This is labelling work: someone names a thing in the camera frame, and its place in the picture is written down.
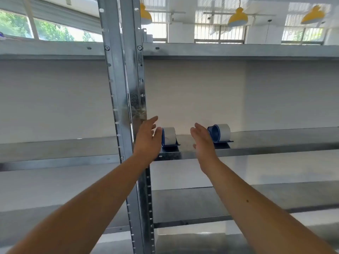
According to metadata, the person's right hand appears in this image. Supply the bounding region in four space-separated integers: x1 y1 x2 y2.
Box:
190 123 220 174

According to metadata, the person's left hand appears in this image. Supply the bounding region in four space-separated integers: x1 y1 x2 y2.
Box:
133 116 163 163

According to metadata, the person's right forearm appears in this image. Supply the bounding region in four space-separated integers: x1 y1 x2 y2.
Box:
203 160 338 254

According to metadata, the person's left forearm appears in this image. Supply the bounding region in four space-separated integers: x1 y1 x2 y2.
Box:
5 153 153 254

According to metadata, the blue tape dispenser white roll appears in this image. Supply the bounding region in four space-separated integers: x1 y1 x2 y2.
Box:
207 124 234 144
158 127 181 149

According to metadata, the grey metal shelving rack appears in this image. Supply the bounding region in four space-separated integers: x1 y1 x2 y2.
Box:
119 0 339 254
0 0 133 254

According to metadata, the barred window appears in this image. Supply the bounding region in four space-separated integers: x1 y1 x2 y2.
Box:
281 26 325 45
194 24 247 44
147 22 168 43

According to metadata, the yellow pendant lamp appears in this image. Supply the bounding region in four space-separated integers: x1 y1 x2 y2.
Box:
301 5 326 25
140 3 153 25
228 0 249 28

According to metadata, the large side window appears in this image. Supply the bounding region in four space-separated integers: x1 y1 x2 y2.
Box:
0 9 103 43

